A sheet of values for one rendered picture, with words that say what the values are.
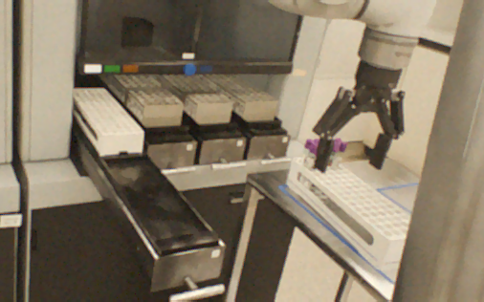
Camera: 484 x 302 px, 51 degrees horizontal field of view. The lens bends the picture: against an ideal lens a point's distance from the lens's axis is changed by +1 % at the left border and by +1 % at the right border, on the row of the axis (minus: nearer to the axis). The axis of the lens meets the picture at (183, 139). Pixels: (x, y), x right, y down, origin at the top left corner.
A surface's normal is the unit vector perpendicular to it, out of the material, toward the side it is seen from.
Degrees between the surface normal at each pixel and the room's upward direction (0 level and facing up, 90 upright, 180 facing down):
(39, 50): 90
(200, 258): 90
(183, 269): 90
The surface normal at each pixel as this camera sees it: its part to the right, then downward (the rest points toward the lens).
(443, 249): -0.88, -0.03
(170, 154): 0.44, 0.43
